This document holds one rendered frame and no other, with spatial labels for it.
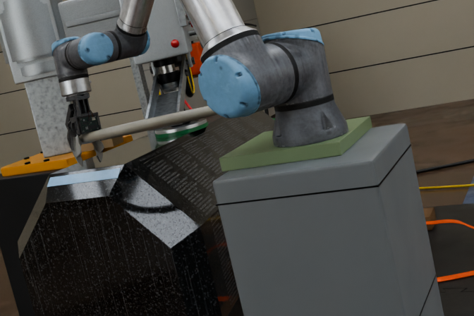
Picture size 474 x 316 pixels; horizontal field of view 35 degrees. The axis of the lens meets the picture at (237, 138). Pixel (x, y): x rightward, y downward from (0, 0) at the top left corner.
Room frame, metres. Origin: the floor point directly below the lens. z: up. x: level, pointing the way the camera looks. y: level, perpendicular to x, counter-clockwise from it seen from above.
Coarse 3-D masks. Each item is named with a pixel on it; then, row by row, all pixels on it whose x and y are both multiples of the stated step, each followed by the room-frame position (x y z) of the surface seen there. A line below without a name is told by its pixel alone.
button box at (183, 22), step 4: (176, 0) 2.94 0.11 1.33; (176, 4) 2.94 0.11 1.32; (180, 4) 2.94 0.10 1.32; (176, 8) 2.94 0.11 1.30; (180, 8) 2.94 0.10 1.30; (180, 12) 2.94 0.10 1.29; (184, 12) 2.95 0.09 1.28; (180, 16) 2.94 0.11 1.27; (184, 16) 2.94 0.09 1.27; (180, 20) 2.94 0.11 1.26; (184, 20) 2.94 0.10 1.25; (180, 24) 2.94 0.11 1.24; (184, 24) 2.94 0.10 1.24
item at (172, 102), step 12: (192, 60) 3.24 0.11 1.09; (156, 72) 3.12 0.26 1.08; (156, 84) 3.00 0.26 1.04; (180, 84) 2.90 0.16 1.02; (156, 96) 2.92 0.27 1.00; (168, 96) 2.93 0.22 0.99; (180, 96) 2.76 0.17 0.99; (156, 108) 2.83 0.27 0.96; (168, 108) 2.80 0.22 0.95; (180, 108) 2.66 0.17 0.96
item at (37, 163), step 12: (120, 144) 3.66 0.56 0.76; (36, 156) 3.77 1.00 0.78; (60, 156) 3.55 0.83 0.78; (72, 156) 3.44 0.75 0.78; (84, 156) 3.43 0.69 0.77; (12, 168) 3.55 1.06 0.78; (24, 168) 3.51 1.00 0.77; (36, 168) 3.47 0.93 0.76; (48, 168) 3.44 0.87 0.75; (60, 168) 3.41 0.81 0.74
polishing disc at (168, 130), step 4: (196, 120) 3.08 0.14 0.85; (200, 120) 3.05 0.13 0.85; (204, 120) 3.02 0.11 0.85; (188, 124) 3.00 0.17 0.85; (192, 124) 2.97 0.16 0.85; (196, 124) 2.97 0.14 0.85; (200, 124) 2.99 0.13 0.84; (164, 128) 3.04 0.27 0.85; (168, 128) 3.01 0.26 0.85; (172, 128) 2.98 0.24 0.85; (176, 128) 2.95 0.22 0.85; (180, 128) 2.95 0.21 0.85; (184, 128) 2.95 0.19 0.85; (188, 128) 2.96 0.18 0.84; (156, 132) 3.02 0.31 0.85; (160, 132) 2.99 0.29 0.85; (164, 132) 2.97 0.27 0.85; (168, 132) 2.96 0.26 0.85; (172, 132) 2.96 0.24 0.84
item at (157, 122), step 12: (204, 108) 2.24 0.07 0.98; (144, 120) 2.17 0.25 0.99; (156, 120) 2.17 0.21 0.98; (168, 120) 2.17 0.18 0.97; (180, 120) 2.19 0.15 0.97; (192, 120) 2.60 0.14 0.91; (96, 132) 2.22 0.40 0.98; (108, 132) 2.19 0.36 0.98; (120, 132) 2.18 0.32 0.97; (132, 132) 2.17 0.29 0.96
